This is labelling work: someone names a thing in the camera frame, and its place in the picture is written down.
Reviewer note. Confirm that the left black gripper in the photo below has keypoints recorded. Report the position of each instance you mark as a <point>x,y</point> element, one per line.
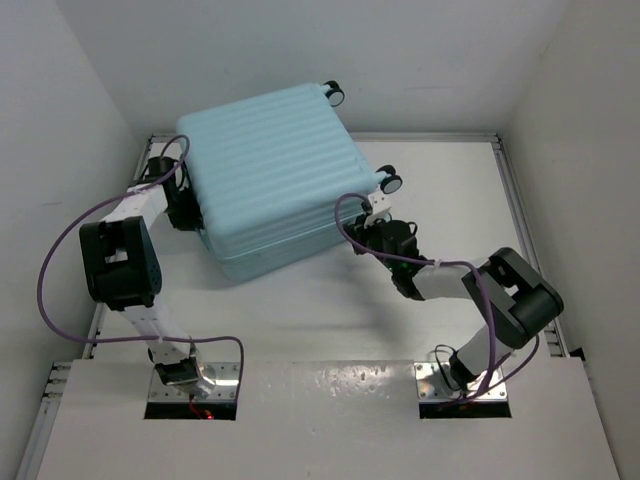
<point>189,221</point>

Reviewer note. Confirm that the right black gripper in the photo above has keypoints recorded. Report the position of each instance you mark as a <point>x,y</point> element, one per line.
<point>360,233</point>

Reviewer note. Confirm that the light blue hard suitcase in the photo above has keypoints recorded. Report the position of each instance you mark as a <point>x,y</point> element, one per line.
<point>267,173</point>

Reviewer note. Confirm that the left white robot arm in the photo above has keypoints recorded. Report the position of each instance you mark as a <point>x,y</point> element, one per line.
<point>123,272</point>

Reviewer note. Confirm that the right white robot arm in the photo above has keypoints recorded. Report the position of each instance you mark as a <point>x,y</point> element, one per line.
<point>516,302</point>

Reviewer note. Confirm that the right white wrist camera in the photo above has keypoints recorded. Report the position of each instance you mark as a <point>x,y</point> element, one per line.
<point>377,207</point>

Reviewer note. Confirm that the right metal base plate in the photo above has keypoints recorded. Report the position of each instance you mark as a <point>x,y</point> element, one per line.
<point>434,388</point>

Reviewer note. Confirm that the metal base plate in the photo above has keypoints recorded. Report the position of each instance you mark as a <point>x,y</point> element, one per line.
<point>221,385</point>
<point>434,388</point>

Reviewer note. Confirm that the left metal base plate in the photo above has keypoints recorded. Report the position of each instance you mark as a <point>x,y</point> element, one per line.
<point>221,385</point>

